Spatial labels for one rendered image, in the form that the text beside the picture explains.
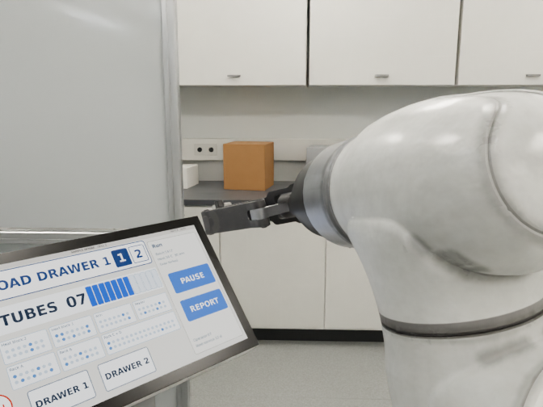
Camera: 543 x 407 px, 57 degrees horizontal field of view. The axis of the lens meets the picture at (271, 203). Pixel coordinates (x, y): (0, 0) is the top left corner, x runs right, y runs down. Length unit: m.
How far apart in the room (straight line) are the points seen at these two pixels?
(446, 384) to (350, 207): 0.11
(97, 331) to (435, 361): 0.70
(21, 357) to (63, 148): 0.92
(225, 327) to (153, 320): 0.15
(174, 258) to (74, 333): 0.25
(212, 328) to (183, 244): 0.19
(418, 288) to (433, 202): 0.06
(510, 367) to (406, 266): 0.07
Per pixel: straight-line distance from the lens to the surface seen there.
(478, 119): 0.25
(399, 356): 0.32
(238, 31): 3.20
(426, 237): 0.27
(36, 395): 0.88
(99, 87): 1.64
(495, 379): 0.30
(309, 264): 2.96
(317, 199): 0.38
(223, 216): 0.50
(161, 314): 0.98
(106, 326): 0.93
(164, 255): 1.03
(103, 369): 0.91
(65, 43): 1.68
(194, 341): 0.99
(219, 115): 3.55
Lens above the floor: 1.44
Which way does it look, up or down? 11 degrees down
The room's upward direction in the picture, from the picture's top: straight up
